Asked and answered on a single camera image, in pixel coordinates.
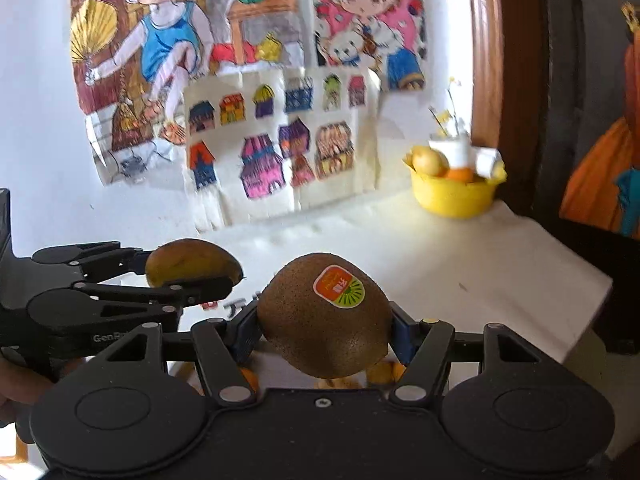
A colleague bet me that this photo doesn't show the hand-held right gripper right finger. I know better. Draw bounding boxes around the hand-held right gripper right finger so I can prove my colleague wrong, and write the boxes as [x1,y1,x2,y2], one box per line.
[385,302,551,407]

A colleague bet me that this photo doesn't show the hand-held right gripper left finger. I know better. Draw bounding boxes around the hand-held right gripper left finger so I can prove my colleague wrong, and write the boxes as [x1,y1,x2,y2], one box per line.
[90,305,262,407]

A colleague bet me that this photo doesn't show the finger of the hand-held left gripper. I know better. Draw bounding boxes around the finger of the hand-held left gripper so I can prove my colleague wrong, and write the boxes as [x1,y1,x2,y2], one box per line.
[75,275,235,324]
[77,245,154,282]

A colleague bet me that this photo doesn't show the yellow green mango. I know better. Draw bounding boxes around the yellow green mango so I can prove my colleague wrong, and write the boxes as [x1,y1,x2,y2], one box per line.
[144,238,245,289]

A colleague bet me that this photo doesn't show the brown kiwi with sticker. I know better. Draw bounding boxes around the brown kiwi with sticker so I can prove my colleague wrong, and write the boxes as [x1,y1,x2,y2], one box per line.
[256,253,395,379]

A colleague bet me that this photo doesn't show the person's left hand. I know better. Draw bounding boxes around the person's left hand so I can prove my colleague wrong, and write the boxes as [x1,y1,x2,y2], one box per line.
[0,359,57,431]

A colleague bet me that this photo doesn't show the small orange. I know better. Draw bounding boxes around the small orange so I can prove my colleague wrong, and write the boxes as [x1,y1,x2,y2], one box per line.
[235,367,261,394]
[366,359,407,387]

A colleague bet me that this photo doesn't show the white printed table mat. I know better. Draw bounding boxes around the white printed table mat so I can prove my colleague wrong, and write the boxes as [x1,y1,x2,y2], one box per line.
[167,199,614,396]

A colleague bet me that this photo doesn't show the yellow plastic bowl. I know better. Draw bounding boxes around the yellow plastic bowl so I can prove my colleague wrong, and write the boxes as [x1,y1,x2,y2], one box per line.
[404,157,508,220]

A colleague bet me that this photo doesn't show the colourful houses drawing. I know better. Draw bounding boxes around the colourful houses drawing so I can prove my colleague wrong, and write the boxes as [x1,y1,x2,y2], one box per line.
[182,67,382,227]

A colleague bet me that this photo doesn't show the yellow pear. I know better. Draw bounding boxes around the yellow pear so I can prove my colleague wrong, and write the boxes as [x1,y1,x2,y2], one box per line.
[410,145,450,179]

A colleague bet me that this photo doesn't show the white bottle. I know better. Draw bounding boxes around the white bottle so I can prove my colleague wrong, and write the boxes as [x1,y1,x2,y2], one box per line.
[429,132,474,169]

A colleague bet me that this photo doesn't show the white paper roll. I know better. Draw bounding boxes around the white paper roll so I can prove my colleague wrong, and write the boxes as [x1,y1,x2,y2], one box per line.
[472,147,502,177]

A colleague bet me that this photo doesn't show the yellow flower sprig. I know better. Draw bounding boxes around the yellow flower sprig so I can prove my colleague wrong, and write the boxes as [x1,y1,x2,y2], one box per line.
[428,76,469,137]

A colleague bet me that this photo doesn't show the boy with fan drawing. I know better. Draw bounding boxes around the boy with fan drawing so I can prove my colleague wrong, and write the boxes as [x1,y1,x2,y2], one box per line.
[69,0,314,187]

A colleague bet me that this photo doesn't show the orange dress girl painting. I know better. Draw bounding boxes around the orange dress girl painting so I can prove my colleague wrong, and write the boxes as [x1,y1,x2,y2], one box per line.
[558,0,640,242]

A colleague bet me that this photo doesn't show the girl with teddy bear drawing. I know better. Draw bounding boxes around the girl with teddy bear drawing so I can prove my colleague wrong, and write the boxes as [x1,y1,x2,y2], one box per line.
[311,0,429,94]

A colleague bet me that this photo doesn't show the brown wooden door frame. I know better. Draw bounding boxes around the brown wooden door frame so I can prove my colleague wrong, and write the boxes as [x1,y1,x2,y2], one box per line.
[466,0,504,152]

